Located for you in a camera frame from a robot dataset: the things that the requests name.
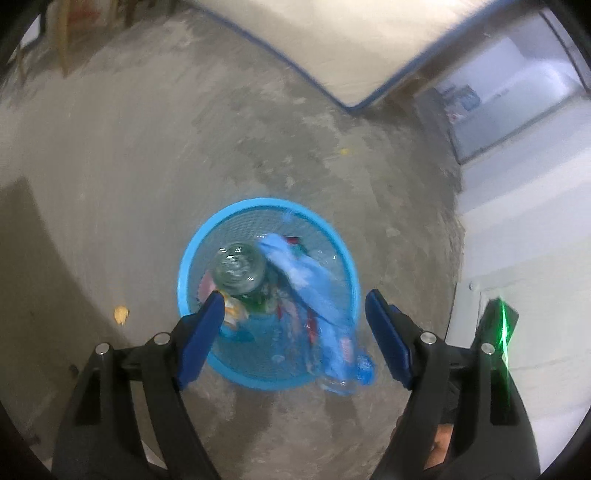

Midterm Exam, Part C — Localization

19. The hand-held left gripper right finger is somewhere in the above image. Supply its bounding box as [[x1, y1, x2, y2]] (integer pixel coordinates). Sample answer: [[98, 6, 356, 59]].
[[365, 289, 541, 480]]

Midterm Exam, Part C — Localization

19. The blue plastic wrapper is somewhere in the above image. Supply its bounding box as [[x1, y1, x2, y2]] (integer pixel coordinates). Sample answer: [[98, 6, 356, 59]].
[[257, 233, 356, 379]]

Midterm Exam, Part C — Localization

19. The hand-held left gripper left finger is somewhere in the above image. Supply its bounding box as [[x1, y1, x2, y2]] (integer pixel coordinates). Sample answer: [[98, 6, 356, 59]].
[[52, 292, 225, 480]]

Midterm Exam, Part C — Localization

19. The clear plastic bottle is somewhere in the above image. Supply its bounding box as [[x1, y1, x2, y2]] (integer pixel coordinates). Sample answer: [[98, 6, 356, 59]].
[[318, 350, 378, 397]]

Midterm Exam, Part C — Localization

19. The white door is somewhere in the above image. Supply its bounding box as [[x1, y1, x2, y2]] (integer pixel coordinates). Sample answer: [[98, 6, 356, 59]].
[[450, 258, 591, 472]]

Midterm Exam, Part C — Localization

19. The blue wall poster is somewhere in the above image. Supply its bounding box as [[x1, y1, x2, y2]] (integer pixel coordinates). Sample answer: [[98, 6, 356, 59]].
[[438, 85, 482, 123]]

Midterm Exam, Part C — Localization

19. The blue mesh waste basket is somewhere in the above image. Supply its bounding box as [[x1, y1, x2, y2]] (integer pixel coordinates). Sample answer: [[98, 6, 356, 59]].
[[177, 198, 361, 391]]

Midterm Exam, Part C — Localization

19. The white mattress with blue edge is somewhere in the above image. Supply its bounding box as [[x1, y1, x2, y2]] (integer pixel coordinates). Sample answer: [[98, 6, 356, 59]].
[[182, 0, 513, 110]]

